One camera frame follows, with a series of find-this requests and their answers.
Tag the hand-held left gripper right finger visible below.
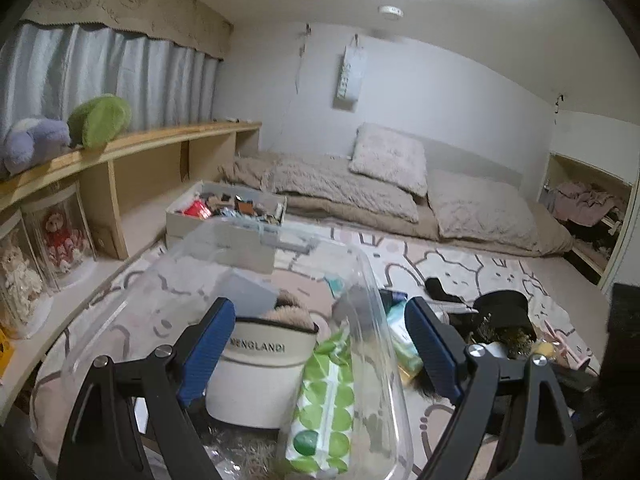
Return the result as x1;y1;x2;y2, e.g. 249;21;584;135
404;297;583;480

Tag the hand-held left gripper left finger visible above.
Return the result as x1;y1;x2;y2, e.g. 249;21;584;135
56;297;237;480

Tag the white visor cap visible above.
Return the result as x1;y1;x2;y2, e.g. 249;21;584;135
205;315;321;431

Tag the grey-blue box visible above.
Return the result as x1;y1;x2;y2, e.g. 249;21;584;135
219;267;279;318

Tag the clear plastic storage bin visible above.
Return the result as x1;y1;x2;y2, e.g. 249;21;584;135
62;217;413;480

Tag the brown fluffy slipper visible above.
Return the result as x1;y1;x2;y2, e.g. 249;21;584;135
260;290;319;335

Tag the green dotted tissue pack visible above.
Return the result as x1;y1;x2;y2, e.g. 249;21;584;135
285;322;356;476

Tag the dark fur wig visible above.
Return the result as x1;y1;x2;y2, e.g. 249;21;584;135
405;370;453;403

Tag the black sock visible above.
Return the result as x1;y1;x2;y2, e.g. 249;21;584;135
424;276;466;305

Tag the dried flower bouquet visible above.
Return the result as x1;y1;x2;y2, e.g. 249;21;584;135
467;315;538;361

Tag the black visor cap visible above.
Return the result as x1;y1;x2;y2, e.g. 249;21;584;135
472;290;538;333

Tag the bunny print rug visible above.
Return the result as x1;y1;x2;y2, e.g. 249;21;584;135
30;222;601;480

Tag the white box of small things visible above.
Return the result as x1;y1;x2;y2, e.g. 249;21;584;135
165;180;288;275

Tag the large quilted beige pillow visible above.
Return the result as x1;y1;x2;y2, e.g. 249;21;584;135
427;169;541;253

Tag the beige mattress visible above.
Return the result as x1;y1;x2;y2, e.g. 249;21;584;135
285;195;576;258

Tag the red doll in clear case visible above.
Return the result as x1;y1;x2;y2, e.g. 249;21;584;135
22;192;97;291

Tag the fluffy beige pillow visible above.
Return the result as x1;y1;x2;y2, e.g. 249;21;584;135
348;122;430;197

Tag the white doll in clear case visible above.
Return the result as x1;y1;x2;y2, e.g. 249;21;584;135
0;210;53;338

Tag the folded beige blanket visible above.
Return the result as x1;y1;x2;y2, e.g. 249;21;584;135
218;154;420;225

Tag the yellow box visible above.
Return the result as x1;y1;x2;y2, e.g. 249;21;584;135
0;325;13;378

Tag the pile of pink clothes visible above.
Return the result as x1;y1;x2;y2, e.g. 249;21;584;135
542;180;626;226

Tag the long wooden shelf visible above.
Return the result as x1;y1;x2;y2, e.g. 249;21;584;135
0;120;263;411

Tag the wooden closet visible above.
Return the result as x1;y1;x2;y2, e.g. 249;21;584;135
537;152;638;288

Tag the green plush toy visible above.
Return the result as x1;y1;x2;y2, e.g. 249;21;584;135
67;94;132;150

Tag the purple plush toy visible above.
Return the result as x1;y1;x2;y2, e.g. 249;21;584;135
0;117;72;176

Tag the blue-grey curtain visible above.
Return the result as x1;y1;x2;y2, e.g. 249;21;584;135
0;22;221;133

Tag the beige printed curtain valance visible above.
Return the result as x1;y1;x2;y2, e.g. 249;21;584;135
22;0;233;61

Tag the white wall hanging bag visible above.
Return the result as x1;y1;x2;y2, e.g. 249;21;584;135
332;44;365;111

